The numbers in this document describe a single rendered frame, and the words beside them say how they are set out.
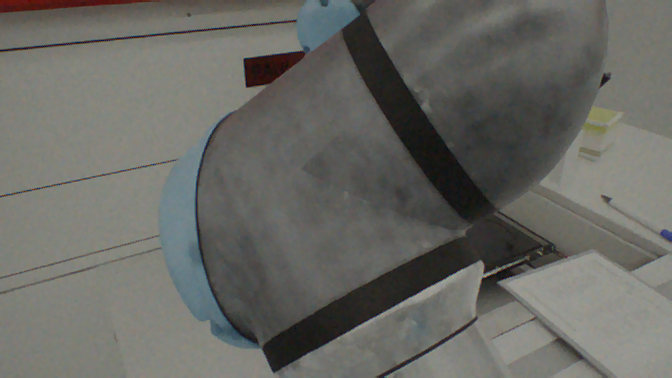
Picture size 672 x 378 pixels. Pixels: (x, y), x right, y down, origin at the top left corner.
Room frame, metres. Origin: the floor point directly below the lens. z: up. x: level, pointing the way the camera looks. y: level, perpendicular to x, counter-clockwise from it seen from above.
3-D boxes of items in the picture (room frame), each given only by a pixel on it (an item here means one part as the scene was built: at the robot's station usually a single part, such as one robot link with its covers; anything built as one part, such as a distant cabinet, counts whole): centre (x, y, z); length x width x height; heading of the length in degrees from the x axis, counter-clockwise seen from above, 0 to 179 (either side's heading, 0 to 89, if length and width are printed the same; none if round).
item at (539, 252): (0.53, -0.16, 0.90); 0.38 x 0.01 x 0.01; 120
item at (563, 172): (0.72, -0.33, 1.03); 0.06 x 0.04 x 0.13; 30
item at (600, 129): (0.82, -0.43, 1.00); 0.07 x 0.07 x 0.07; 48
